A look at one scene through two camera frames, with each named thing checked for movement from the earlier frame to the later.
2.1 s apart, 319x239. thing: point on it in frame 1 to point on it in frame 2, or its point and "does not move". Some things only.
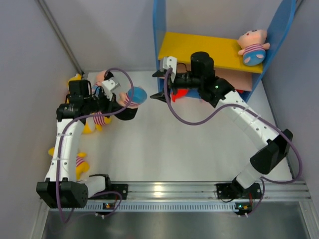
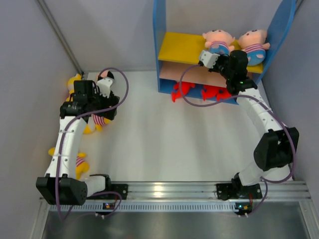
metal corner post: x=45 y=9 does not move
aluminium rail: x=170 y=190 does not move
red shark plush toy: x=181 y=93 does not move
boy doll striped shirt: x=139 y=96 to x=219 y=47
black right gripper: x=161 y=95 to x=220 y=59
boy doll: x=253 y=43 does not move
